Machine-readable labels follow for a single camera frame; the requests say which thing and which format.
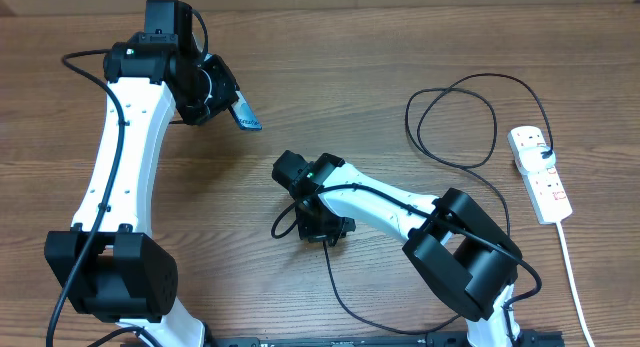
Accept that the black USB charging cable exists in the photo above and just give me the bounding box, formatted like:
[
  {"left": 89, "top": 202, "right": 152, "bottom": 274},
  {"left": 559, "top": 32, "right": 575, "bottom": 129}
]
[{"left": 321, "top": 73, "right": 555, "bottom": 336}]

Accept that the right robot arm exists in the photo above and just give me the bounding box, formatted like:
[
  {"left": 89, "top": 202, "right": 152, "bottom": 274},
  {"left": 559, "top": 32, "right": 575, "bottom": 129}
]
[{"left": 272, "top": 151, "right": 522, "bottom": 346}]

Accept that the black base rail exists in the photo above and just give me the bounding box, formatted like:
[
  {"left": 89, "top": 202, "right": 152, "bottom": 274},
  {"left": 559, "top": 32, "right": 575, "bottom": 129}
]
[{"left": 205, "top": 330, "right": 565, "bottom": 347}]

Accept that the blue Galaxy smartphone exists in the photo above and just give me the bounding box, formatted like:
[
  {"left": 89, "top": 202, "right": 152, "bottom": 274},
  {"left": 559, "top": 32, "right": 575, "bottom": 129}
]
[{"left": 229, "top": 91, "right": 262, "bottom": 131}]

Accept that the white power strip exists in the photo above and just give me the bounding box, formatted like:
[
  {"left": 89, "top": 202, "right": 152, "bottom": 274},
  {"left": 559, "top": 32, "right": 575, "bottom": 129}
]
[{"left": 507, "top": 126, "right": 573, "bottom": 224}]

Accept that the white charger plug adapter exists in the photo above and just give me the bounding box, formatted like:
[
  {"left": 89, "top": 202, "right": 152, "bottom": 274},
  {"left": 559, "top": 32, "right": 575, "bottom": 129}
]
[{"left": 515, "top": 145, "right": 556, "bottom": 175}]

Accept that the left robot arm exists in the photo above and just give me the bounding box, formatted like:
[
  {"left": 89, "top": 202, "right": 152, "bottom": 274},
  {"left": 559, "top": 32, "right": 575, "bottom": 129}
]
[{"left": 44, "top": 0, "right": 261, "bottom": 346}]

